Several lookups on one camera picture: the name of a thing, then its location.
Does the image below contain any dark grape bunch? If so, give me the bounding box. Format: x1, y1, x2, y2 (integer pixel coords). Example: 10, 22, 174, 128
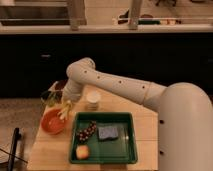
76, 121, 97, 142

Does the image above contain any green leafy vegetable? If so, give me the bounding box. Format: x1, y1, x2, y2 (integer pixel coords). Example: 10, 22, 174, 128
40, 90, 62, 107

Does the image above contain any black tripod pole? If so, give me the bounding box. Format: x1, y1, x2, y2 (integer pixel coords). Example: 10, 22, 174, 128
7, 128, 21, 171

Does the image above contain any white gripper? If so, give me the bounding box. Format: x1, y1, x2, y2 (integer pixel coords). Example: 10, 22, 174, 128
62, 79, 82, 102

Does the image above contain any red bowl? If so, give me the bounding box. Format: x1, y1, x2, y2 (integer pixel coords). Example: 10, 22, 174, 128
41, 109, 66, 135

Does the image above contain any yellow red apple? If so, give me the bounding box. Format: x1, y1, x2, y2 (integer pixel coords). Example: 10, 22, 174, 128
76, 145, 90, 160

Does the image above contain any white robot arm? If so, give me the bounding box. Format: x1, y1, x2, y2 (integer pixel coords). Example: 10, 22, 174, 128
63, 58, 213, 171

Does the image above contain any green plastic tray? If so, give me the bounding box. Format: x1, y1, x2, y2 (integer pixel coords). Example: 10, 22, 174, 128
69, 112, 138, 164

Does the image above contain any blue sponge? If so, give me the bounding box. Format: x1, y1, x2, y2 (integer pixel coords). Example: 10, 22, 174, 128
98, 126, 118, 140

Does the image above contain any yellow banana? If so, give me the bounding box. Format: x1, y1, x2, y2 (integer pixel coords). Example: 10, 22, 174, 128
58, 100, 72, 120

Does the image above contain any dark brown bowl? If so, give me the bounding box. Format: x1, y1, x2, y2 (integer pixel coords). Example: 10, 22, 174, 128
55, 80, 67, 90

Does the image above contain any white cup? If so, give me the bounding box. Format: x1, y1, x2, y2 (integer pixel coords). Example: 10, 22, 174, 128
86, 91, 101, 110

